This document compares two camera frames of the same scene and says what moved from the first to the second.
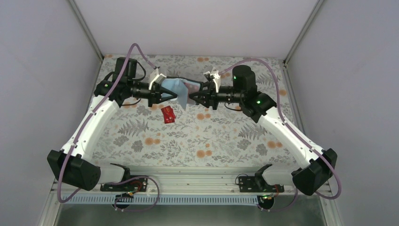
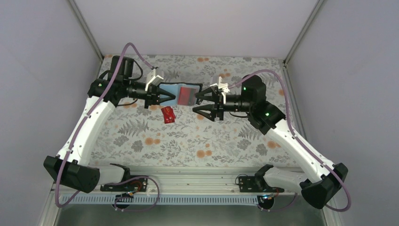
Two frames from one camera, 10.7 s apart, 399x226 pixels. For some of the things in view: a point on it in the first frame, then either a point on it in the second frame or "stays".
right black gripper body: [211, 96] -> [219, 101]
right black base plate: [257, 184] stays
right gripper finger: [202, 97] -> [211, 107]
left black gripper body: [154, 93] stays
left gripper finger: [163, 90] stays
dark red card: [169, 115] stays
